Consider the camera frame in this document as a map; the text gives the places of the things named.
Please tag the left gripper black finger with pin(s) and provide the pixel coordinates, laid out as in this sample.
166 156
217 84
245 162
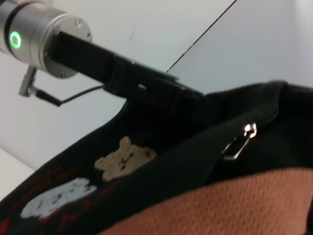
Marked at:
151 93

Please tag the silver zipper pull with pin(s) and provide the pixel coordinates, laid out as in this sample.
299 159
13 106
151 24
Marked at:
247 137

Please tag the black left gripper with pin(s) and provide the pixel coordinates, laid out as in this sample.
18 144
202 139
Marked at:
80 56

